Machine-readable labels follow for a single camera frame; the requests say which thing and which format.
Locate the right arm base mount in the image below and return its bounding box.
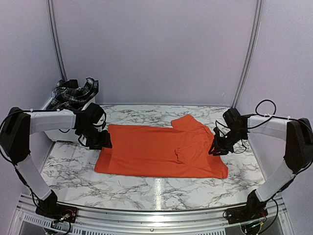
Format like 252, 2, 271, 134
223, 205, 268, 224

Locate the aluminium front frame rail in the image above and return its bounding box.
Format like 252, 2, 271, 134
8, 194, 294, 235

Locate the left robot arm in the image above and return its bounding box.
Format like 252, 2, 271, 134
0, 103, 112, 218

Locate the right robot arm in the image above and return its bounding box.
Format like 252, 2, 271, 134
209, 108, 313, 219

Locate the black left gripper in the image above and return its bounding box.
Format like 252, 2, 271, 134
78, 124, 112, 150

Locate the black white plaid shirt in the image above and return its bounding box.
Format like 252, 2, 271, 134
45, 77, 99, 110

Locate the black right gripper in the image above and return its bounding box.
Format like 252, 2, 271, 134
208, 128, 246, 156

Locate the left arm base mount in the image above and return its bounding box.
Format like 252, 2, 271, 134
36, 203, 78, 223

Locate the right aluminium corner post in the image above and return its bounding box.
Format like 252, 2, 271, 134
231, 0, 264, 108

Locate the white plastic laundry bin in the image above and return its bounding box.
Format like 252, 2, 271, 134
41, 90, 96, 142

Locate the orange t-shirt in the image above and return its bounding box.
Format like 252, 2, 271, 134
94, 115, 228, 179

